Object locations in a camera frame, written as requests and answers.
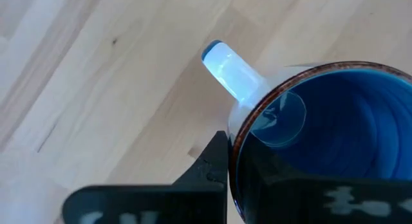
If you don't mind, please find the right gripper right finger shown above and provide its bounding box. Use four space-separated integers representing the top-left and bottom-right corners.
236 135 412 224

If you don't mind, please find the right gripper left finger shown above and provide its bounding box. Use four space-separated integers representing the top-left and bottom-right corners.
62 130 229 224

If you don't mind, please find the blue and white mug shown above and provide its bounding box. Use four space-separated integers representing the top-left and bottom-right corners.
201 39 412 224

